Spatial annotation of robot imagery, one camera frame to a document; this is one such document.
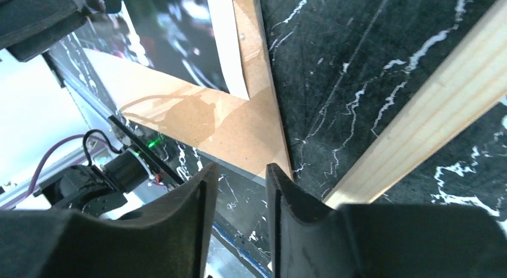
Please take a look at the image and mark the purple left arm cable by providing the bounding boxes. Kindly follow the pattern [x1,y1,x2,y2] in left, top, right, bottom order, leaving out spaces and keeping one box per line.
[0,134,104,211]

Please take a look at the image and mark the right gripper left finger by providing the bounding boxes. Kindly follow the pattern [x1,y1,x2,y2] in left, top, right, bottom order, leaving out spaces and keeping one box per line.
[1,163,219,277]

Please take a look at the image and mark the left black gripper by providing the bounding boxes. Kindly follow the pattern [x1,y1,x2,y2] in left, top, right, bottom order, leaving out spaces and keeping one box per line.
[1,0,123,62]

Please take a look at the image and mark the brown cardboard backing board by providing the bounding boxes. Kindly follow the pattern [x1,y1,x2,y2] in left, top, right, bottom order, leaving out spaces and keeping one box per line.
[85,0,292,177]

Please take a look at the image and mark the light wooden picture frame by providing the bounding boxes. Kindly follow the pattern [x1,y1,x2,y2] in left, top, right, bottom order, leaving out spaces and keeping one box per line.
[324,0,506,208]

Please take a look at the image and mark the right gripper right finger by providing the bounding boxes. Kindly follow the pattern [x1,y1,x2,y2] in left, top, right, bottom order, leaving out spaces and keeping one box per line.
[265,163,506,277]

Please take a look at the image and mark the printed street photo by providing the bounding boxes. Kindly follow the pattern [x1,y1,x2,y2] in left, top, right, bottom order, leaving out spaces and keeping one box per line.
[75,0,249,99]

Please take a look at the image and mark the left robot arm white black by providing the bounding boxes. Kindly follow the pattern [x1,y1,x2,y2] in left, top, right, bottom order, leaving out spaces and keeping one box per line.
[1,0,158,217]

